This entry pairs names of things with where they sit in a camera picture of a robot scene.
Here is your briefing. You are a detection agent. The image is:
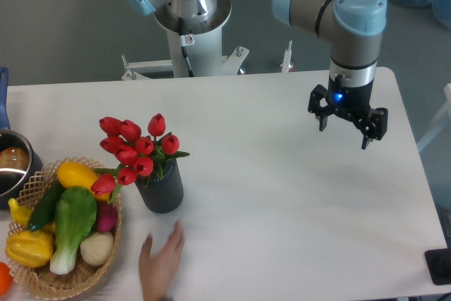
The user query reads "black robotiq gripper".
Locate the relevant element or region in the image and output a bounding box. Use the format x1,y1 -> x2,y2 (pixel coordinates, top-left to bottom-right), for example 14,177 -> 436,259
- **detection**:
308,75 -> 388,149

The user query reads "red tulip bouquet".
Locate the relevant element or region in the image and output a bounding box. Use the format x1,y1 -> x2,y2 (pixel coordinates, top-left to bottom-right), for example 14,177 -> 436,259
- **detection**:
91,113 -> 190,203

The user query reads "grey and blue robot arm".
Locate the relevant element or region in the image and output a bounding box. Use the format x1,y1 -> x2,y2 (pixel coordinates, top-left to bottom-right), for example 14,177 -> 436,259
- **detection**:
126,0 -> 388,145

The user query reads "dark grey ribbed vase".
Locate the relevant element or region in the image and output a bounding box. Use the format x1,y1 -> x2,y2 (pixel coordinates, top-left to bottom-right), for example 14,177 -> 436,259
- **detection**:
135,160 -> 184,214

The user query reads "bare human hand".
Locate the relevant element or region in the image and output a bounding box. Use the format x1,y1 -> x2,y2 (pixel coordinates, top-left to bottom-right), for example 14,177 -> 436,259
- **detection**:
139,220 -> 185,301

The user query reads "black device at edge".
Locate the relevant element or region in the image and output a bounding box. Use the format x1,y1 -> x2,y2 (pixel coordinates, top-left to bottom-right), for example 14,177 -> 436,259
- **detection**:
424,248 -> 450,285

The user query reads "purple radish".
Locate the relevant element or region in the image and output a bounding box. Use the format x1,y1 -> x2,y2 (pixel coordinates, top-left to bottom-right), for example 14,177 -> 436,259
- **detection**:
95,202 -> 118,233

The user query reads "yellow squash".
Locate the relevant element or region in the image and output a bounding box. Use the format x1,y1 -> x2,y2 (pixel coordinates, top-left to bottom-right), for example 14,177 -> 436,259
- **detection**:
56,161 -> 109,202

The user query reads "white garlic bulb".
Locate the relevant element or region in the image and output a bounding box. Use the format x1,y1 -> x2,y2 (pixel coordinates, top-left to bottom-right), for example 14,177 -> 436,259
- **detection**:
80,232 -> 113,266

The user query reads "green bok choy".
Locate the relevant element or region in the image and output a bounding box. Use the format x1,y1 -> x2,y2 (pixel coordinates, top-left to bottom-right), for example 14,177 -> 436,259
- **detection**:
49,187 -> 97,275

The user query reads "dark green cucumber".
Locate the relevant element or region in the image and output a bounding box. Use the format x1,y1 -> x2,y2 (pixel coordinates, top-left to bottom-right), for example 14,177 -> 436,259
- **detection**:
27,180 -> 66,232

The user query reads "yellow bell pepper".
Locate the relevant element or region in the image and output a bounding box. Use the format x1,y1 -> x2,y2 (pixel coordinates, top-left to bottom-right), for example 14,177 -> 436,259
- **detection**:
5,231 -> 54,268

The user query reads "small yellow gourd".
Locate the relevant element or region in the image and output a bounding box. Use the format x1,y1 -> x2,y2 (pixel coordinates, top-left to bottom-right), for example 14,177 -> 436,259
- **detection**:
8,197 -> 56,234

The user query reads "orange fruit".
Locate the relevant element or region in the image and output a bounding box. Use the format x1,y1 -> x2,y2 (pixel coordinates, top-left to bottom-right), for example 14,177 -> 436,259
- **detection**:
0,262 -> 13,296

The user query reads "white frame at right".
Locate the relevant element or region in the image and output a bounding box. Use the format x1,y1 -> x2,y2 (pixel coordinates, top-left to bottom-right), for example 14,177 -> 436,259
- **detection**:
416,83 -> 450,152

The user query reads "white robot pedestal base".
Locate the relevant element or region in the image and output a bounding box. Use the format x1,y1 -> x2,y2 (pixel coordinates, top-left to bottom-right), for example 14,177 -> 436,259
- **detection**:
122,0 -> 249,80

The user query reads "black cable on pedestal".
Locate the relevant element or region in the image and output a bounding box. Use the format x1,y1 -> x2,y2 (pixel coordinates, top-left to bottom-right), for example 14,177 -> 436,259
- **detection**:
178,17 -> 195,78

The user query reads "blue handled saucepan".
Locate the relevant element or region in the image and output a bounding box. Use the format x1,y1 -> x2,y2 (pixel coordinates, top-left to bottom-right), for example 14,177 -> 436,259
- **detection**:
1,67 -> 42,210

